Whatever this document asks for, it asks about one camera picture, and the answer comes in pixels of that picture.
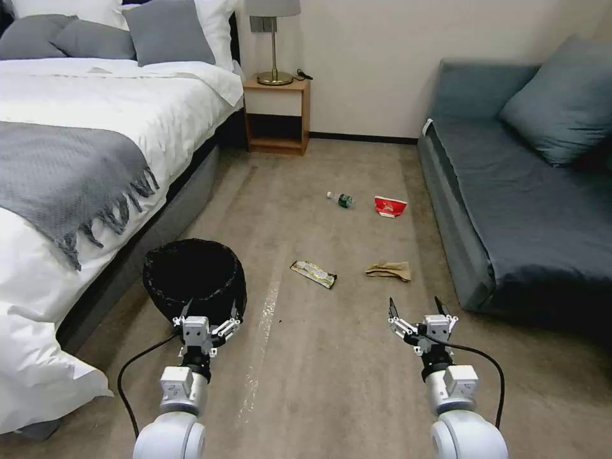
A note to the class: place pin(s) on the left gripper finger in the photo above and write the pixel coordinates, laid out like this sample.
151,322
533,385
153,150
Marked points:
180,319
228,329

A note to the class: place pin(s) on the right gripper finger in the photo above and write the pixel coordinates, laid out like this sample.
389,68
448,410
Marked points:
402,327
449,314

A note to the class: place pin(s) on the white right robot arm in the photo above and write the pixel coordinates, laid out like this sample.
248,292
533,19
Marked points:
471,435

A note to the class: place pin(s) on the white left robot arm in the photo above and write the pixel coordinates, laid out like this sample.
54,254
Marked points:
172,430

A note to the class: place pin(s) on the black trash bin with liner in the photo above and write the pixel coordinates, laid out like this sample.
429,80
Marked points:
196,282

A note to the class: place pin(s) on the crumpled brown paper bag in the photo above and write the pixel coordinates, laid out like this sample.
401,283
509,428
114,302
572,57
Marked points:
389,271

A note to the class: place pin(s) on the crumpled yellow-black snack wrapper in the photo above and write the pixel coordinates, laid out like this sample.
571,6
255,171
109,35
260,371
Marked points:
313,273

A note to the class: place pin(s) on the red paper snack carton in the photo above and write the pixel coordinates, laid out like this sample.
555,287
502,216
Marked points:
389,206

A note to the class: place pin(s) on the grey upholstered bed base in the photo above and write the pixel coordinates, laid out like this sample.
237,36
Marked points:
191,191

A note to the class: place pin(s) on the blue-grey sofa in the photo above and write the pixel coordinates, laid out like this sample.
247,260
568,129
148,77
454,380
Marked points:
516,201

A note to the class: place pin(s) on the small green-label plastic bottle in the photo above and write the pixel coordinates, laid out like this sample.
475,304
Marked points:
344,201

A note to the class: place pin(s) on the grey fringed throw blanket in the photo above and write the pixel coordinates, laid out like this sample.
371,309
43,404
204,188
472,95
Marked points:
57,177

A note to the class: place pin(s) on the white sofa tag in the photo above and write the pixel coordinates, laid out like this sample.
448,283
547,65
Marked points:
428,126

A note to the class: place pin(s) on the wooden nightstand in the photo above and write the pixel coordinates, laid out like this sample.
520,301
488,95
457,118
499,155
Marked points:
275,119

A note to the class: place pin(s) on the white bed duvet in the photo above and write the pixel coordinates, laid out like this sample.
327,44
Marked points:
143,105

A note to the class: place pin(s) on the blue-grey sofa cushion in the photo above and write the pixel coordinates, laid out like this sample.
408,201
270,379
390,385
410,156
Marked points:
559,105

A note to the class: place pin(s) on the black headboard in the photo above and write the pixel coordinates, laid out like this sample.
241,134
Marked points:
234,43

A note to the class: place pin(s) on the brass table lamp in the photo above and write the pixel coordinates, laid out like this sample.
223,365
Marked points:
274,48

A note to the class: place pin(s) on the grey square upright pillow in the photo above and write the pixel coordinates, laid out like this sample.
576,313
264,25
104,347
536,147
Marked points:
167,33

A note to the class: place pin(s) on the grey plump pillow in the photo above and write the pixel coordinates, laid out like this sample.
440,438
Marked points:
95,40

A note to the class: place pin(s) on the white tall pillow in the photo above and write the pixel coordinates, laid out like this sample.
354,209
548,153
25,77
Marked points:
217,28

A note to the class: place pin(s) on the grey flat pillow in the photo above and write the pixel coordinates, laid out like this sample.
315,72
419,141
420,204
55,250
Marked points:
28,38

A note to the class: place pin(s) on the white wide pillow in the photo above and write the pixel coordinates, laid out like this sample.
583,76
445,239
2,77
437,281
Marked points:
62,9

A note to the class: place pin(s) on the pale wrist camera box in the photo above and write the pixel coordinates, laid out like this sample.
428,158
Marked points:
196,330
438,326

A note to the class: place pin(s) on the grey wall switch plate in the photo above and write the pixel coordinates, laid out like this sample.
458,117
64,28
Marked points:
262,24

